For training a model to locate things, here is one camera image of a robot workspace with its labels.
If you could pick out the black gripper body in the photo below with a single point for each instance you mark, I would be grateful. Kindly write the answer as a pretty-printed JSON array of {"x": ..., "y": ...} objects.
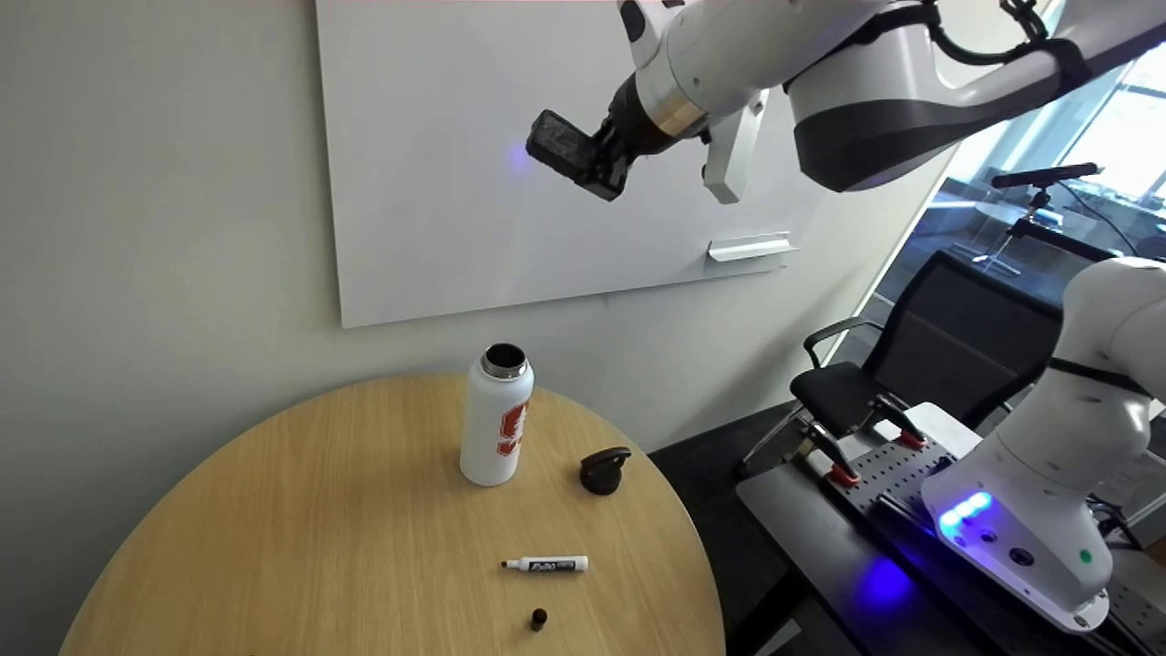
[{"x": 642, "y": 116}]

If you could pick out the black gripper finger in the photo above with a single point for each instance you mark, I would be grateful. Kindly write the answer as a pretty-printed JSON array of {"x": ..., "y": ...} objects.
[
  {"x": 615, "y": 118},
  {"x": 609, "y": 173}
]

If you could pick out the white whiteboard tray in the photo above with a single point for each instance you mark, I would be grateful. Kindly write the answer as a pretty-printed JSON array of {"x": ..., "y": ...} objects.
[{"x": 748, "y": 249}]

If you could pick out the white whiteboard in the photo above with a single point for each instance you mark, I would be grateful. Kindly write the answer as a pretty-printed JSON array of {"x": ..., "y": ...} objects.
[{"x": 422, "y": 149}]

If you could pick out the white bottle with red logo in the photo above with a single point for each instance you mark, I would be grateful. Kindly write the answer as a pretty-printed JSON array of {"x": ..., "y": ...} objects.
[{"x": 493, "y": 423}]

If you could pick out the black bottle cap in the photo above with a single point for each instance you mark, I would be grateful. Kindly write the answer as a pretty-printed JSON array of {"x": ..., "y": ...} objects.
[{"x": 602, "y": 475}]

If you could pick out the red clamp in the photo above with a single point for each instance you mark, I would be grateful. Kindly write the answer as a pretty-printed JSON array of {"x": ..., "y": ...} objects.
[
  {"x": 906, "y": 436},
  {"x": 833, "y": 467}
]

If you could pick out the black office chair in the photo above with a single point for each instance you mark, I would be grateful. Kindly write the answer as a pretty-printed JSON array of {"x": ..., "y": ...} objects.
[{"x": 958, "y": 341}]

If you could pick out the white dry erase marker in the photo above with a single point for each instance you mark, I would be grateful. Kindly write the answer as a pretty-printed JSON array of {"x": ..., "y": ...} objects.
[{"x": 552, "y": 562}]

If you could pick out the white perforated plate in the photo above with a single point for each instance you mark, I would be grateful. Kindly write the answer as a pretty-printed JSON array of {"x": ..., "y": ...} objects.
[{"x": 897, "y": 475}]

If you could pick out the black robot platform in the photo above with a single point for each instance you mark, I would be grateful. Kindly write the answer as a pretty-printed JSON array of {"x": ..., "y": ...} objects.
[{"x": 824, "y": 570}]

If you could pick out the small black marker cap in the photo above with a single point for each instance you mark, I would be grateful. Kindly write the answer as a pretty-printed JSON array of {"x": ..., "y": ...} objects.
[{"x": 535, "y": 622}]

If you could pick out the round wooden table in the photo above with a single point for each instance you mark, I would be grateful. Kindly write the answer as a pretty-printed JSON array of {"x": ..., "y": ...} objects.
[{"x": 303, "y": 548}]

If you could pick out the black camera on stand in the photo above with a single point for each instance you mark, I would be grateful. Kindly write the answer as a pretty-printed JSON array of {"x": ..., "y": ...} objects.
[{"x": 1042, "y": 173}]

